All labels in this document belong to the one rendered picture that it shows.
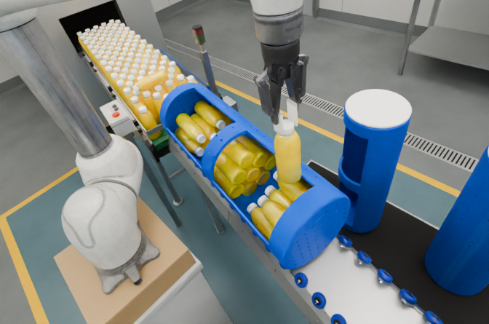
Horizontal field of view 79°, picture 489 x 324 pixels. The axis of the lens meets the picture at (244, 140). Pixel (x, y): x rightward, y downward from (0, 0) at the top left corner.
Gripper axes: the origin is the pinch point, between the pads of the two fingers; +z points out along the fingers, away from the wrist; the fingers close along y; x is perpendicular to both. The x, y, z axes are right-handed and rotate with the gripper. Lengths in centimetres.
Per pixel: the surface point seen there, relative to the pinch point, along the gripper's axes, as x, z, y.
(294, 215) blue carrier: -8.7, 25.8, -6.3
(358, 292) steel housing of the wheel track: -27, 55, 2
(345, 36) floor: 205, 149, 278
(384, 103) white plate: 16, 44, 71
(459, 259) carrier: -39, 101, 64
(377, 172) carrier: 5, 74, 59
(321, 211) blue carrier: -12.2, 26.7, 0.6
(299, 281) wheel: -15, 51, -11
